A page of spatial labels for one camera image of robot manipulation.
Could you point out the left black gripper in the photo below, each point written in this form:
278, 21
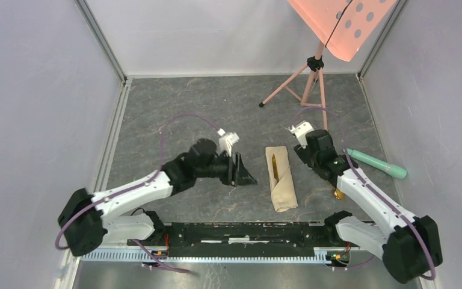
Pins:
237, 173

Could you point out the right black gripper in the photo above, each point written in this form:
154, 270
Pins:
302, 154

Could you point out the gold spoon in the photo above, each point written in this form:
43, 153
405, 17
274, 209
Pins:
338, 194

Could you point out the beige cloth napkin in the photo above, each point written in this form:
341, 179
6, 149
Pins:
282, 194

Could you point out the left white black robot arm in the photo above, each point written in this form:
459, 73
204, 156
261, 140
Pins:
89, 220

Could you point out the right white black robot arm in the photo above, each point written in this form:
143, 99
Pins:
408, 245

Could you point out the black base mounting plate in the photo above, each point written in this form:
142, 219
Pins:
252, 239

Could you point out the pink music stand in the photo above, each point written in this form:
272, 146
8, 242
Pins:
341, 28

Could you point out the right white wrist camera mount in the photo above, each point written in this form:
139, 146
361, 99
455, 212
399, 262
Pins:
300, 131

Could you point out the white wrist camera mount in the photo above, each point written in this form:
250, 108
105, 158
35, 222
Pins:
300, 131
226, 141

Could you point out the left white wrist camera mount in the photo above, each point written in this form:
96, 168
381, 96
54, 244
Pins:
226, 141

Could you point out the white slotted cable duct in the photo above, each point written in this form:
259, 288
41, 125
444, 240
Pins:
138, 255

